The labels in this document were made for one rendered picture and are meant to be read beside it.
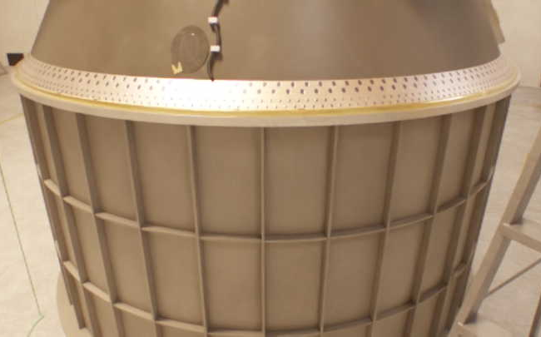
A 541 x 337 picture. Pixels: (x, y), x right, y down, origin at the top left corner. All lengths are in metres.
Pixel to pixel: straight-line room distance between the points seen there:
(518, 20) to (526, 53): 0.51
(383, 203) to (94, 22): 1.04
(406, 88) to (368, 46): 0.16
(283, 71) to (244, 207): 0.40
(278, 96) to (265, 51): 0.13
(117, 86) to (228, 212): 0.47
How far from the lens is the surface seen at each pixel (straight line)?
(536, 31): 7.33
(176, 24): 1.25
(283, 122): 1.08
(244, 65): 1.16
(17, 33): 9.03
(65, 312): 2.35
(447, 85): 1.36
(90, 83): 1.35
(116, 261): 1.59
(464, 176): 1.61
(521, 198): 1.22
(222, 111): 1.10
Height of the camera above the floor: 1.48
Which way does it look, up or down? 24 degrees down
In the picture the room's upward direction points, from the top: straight up
